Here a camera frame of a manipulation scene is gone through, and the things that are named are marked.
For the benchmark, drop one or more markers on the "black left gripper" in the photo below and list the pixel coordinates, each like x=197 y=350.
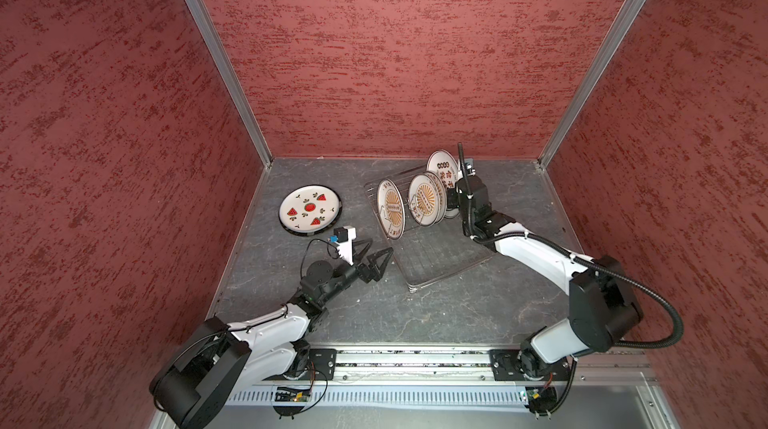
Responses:
x=367 y=275

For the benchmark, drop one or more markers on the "green rim fruit plate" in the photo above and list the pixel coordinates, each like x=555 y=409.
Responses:
x=452 y=203
x=443 y=164

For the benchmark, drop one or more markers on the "brown lettered rim plate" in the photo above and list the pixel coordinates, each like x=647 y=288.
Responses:
x=390 y=209

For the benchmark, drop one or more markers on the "brown striped rim plate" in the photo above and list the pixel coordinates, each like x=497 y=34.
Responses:
x=288 y=230

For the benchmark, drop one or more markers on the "watermelon pattern white plate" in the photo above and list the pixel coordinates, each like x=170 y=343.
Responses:
x=310 y=208

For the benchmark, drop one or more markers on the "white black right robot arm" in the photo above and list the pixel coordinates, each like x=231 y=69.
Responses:
x=602 y=308

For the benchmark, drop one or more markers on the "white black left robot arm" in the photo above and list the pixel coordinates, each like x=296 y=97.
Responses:
x=221 y=359

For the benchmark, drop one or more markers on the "orange sunburst plate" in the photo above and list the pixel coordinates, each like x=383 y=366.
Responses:
x=423 y=200
x=442 y=195

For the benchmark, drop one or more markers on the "left circuit board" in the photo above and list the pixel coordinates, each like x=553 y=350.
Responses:
x=293 y=396

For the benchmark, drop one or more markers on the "circuit board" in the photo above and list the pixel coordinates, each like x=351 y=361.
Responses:
x=293 y=396
x=541 y=400

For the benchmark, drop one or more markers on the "right circuit board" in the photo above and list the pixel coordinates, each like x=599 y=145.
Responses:
x=541 y=400

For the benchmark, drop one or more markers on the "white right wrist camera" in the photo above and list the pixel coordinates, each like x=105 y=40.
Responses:
x=468 y=168

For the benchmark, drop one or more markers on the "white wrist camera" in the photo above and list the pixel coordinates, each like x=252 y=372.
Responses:
x=468 y=168
x=343 y=240

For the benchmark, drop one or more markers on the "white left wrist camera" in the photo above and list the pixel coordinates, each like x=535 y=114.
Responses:
x=343 y=240

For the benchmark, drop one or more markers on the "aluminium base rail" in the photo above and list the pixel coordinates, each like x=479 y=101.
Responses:
x=463 y=378

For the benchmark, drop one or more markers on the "aluminium right corner post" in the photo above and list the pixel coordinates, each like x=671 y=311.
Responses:
x=619 y=28

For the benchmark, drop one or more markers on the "aluminium corner post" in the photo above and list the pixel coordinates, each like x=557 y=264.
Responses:
x=217 y=51
x=619 y=28

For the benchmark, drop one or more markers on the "aluminium left corner post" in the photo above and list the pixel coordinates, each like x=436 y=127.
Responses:
x=217 y=51

